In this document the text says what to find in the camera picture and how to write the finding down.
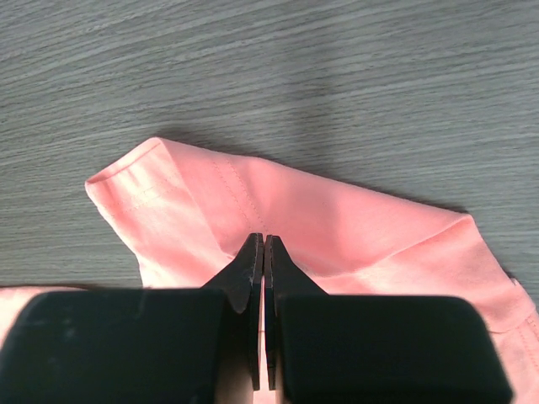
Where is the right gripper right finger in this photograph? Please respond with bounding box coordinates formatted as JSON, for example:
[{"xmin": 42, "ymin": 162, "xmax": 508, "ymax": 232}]
[{"xmin": 264, "ymin": 236, "xmax": 514, "ymax": 403}]

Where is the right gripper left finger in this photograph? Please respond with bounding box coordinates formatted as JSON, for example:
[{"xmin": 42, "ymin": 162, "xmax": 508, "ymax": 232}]
[{"xmin": 1, "ymin": 234, "xmax": 264, "ymax": 403}]

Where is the salmon pink t-shirt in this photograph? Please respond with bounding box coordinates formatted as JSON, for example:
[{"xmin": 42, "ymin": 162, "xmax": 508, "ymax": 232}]
[{"xmin": 1, "ymin": 137, "xmax": 538, "ymax": 403}]

